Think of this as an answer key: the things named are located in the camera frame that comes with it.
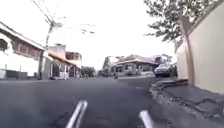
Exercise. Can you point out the cracked concrete pavement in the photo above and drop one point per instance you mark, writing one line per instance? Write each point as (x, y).
(190, 96)

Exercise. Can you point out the pale concrete kerb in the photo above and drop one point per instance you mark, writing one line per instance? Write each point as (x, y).
(136, 77)

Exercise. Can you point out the building with red roof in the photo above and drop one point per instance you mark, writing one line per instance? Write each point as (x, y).
(56, 68)

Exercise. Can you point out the grey asphalt road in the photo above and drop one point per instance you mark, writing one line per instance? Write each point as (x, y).
(100, 96)

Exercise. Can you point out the corner building with porch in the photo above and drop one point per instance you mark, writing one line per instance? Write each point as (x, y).
(133, 65)

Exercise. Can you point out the utility pole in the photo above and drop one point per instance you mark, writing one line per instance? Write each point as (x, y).
(45, 56)

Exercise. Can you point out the white building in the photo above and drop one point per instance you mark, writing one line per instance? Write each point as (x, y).
(16, 56)

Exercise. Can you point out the large dark green tree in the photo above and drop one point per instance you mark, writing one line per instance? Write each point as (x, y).
(166, 20)

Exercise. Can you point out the two-storey building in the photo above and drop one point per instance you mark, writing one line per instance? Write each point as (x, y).
(74, 56)

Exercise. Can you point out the robot's own part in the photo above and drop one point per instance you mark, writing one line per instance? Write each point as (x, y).
(146, 119)
(76, 115)

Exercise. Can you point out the pale vehicle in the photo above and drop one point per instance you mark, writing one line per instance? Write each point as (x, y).
(163, 70)

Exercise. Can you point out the pale tall building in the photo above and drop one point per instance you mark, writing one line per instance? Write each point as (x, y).
(161, 58)

